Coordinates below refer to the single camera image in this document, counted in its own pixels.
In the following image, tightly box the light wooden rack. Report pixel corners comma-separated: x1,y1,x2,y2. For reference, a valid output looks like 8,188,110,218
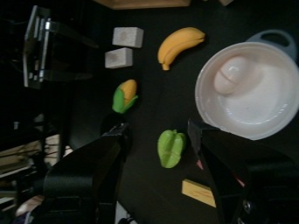
91,0,192,11

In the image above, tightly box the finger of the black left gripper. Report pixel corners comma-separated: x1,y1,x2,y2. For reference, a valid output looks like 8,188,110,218
50,20,100,49
40,70,96,83

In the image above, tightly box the green and yellow corn toy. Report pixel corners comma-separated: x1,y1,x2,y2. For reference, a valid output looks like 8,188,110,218
111,79,139,115

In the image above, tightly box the white foam cube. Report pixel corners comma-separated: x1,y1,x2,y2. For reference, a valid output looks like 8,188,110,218
104,47,135,70
111,26,146,49

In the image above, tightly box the light wooden shelf furniture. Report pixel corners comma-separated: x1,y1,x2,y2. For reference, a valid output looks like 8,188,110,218
0,132,74,187

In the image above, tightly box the yellow toy banana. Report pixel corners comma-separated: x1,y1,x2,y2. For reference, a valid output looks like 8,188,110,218
156,26,207,72

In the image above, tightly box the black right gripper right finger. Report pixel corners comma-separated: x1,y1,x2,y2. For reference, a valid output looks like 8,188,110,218
186,117,299,224

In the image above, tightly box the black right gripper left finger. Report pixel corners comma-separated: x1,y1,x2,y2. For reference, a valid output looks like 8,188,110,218
28,122,132,224

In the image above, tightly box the white toy egg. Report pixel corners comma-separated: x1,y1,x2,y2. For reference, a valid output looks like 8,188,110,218
212,55,258,95

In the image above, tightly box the green toy star fruit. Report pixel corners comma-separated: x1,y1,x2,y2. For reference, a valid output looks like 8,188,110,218
156,129,187,170

